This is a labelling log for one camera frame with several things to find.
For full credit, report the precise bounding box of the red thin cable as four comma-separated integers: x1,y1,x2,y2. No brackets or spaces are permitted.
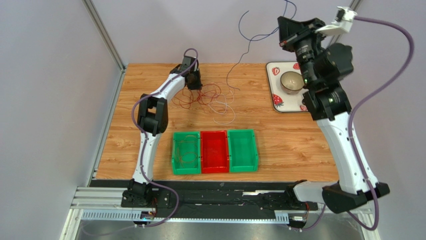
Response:
170,83,226,111

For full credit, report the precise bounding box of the right aluminium frame post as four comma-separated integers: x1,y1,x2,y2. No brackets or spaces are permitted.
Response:
327,0,364,47

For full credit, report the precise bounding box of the red plastic bin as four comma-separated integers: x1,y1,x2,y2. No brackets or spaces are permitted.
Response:
200,130,230,174

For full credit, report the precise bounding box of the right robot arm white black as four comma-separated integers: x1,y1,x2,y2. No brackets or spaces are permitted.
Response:
277,16,390,214

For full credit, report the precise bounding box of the right green plastic bin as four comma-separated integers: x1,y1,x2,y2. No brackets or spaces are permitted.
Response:
227,129,259,173

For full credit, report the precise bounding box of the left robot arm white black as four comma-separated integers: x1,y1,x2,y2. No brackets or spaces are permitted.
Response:
121,55,203,208

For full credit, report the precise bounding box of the left green plastic bin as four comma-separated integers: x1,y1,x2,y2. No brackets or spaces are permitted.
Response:
171,131,201,175

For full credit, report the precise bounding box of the left aluminium frame post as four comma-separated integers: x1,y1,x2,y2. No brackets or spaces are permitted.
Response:
82,0,126,72

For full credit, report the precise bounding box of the aluminium frame post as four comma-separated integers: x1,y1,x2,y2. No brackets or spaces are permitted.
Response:
327,0,364,47
82,0,126,72

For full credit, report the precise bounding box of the green plastic bin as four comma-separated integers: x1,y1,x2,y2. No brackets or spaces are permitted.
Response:
227,129,259,173
171,131,201,175

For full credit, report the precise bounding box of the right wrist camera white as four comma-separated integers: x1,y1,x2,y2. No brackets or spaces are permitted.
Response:
315,6,358,37

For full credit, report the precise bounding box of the aluminium rail front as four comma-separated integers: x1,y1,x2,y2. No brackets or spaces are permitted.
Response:
70,186,372,225

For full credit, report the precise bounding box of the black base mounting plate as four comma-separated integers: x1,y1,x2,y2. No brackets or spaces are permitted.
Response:
89,180,318,220

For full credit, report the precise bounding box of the strawberry pattern white tray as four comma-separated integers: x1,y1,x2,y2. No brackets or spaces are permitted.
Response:
265,61,308,113

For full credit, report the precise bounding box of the grey ceramic bowl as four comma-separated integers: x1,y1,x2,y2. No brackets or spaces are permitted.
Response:
280,71,305,95

